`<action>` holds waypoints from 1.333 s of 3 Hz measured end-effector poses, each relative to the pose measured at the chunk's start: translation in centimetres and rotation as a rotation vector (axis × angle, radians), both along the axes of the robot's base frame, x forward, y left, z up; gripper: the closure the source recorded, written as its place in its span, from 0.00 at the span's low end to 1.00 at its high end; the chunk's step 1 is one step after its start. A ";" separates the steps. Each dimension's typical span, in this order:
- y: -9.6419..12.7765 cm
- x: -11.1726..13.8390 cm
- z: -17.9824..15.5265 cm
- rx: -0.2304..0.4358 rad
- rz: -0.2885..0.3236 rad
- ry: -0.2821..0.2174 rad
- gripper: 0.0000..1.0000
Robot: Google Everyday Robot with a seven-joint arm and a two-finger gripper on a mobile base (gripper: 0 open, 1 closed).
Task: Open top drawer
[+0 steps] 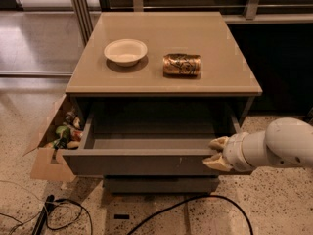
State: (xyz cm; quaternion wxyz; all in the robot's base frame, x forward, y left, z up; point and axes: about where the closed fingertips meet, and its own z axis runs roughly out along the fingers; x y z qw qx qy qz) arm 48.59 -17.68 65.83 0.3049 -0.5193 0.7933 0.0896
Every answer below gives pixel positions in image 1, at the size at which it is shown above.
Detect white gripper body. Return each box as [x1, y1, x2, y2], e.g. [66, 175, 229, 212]
[223, 131, 270, 172]

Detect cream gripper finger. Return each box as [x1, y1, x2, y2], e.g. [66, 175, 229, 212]
[208, 136, 229, 151]
[202, 153, 233, 172]

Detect grey top drawer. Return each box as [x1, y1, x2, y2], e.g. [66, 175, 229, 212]
[63, 111, 239, 176]

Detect grey drawer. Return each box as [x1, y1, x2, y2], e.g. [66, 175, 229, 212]
[63, 111, 239, 176]
[104, 176, 219, 194]

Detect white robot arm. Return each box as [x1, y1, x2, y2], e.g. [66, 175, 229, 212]
[202, 117, 313, 172]

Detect grey drawer cabinet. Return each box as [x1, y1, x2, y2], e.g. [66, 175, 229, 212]
[64, 11, 263, 194]

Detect grey bottom drawer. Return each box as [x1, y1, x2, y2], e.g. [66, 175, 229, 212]
[104, 176, 219, 194]

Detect gold soda can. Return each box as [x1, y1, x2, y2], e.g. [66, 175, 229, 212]
[163, 54, 201, 76]

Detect black tape strip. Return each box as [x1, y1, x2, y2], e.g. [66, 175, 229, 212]
[114, 214, 130, 220]

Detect white bowl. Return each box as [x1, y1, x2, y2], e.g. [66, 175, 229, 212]
[104, 39, 148, 67]

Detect snack items in box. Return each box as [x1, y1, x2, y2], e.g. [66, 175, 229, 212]
[45, 109, 83, 150]

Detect cardboard box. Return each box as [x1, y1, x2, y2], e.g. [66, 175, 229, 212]
[23, 95, 75, 182]

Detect black rod on floor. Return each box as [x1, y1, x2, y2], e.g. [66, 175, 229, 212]
[31, 195, 55, 235]

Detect thick black floor cable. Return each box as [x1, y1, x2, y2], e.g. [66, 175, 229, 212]
[126, 193, 254, 235]

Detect metal railing frame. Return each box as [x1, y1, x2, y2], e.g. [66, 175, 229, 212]
[73, 0, 313, 38]

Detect thin black looped cable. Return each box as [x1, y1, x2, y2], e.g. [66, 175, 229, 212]
[44, 197, 94, 235]

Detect thin white cable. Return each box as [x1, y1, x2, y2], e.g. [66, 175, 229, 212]
[0, 179, 50, 235]

